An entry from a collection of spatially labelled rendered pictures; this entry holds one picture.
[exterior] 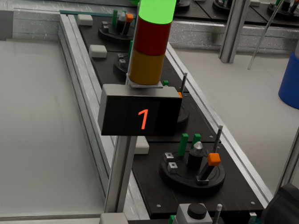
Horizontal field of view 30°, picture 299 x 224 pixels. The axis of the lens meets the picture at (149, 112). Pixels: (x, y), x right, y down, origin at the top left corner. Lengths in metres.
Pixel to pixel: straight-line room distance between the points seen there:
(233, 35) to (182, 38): 0.19
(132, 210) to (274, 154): 0.60
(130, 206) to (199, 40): 1.12
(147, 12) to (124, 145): 0.25
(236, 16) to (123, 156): 1.12
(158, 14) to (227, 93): 1.05
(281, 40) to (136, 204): 1.30
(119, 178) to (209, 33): 1.19
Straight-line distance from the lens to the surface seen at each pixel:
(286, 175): 1.22
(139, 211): 1.07
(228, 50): 2.04
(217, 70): 1.97
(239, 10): 1.99
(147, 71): 0.84
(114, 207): 1.03
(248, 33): 2.17
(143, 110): 0.86
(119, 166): 0.97
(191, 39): 2.08
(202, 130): 1.35
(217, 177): 1.17
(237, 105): 1.77
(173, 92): 0.89
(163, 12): 0.80
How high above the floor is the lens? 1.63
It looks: 29 degrees down
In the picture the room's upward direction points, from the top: 11 degrees clockwise
